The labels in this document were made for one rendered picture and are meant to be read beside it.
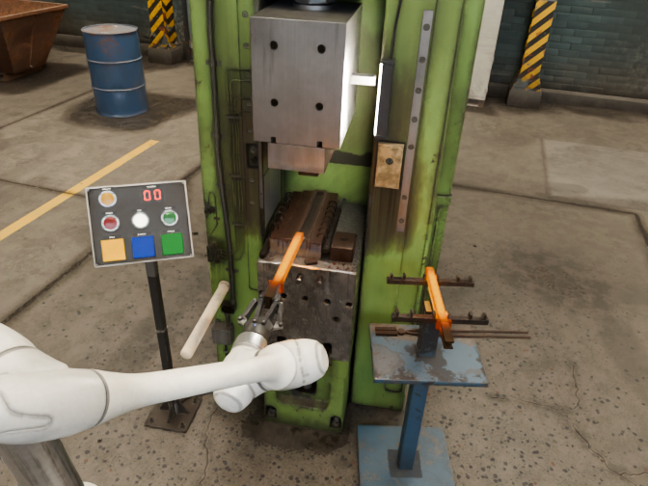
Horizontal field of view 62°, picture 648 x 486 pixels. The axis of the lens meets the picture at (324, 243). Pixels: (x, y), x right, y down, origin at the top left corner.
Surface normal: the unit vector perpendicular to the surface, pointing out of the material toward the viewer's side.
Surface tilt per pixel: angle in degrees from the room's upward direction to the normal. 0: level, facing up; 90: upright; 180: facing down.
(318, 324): 90
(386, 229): 90
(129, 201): 60
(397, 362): 0
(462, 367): 0
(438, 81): 90
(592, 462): 0
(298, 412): 90
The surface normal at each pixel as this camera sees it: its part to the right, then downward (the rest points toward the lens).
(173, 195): 0.25, 0.02
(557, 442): 0.04, -0.85
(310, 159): -0.17, 0.51
